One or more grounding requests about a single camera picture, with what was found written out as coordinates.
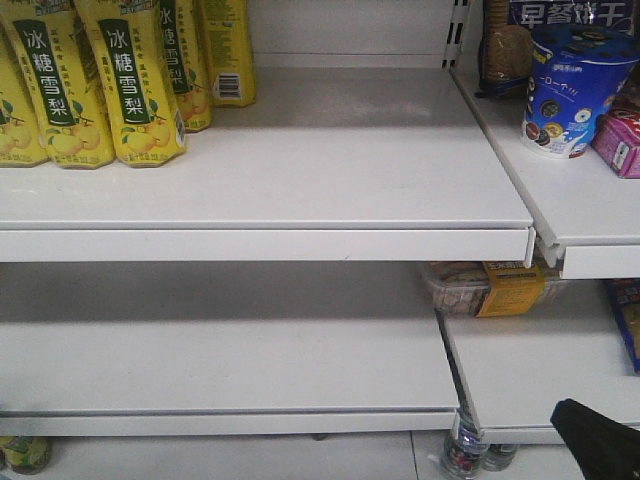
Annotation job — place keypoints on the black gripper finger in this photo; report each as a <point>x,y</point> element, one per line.
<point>602,448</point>

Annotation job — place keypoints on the blue snack bag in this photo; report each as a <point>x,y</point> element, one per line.
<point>623,295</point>

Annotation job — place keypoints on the pink biscuit box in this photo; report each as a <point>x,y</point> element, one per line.
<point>617,140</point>

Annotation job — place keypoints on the blue oreo cup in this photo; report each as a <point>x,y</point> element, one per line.
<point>577,72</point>

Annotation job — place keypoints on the yellow pear drink bottle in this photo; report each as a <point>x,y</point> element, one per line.
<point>62,77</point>
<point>126,39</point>

